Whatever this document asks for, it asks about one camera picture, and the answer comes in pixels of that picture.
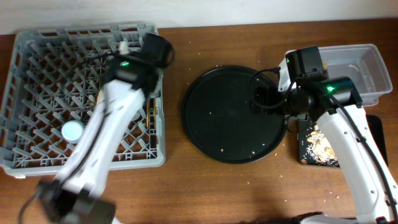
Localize food scraps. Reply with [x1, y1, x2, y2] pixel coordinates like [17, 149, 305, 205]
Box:
[298, 124, 340, 167]

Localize wooden chopstick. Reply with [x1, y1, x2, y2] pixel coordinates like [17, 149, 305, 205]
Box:
[146, 100, 150, 128]
[153, 98, 157, 128]

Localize blue plastic cup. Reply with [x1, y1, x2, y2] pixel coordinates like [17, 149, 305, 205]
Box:
[61, 120, 85, 144]

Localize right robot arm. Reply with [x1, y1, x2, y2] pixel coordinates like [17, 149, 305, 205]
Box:
[249, 46, 397, 223]

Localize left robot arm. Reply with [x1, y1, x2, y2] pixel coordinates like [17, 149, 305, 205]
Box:
[34, 34, 175, 223]

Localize clear plastic waste bin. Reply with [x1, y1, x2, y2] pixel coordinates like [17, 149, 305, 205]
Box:
[278, 43, 393, 108]

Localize grey plastic dishwasher rack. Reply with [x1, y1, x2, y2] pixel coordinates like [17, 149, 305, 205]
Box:
[1, 23, 158, 179]

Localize round black serving tray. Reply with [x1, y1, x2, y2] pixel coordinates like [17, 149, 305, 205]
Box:
[180, 65, 286, 164]

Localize black rectangular tray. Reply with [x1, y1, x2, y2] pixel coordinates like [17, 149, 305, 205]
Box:
[297, 114, 389, 167]

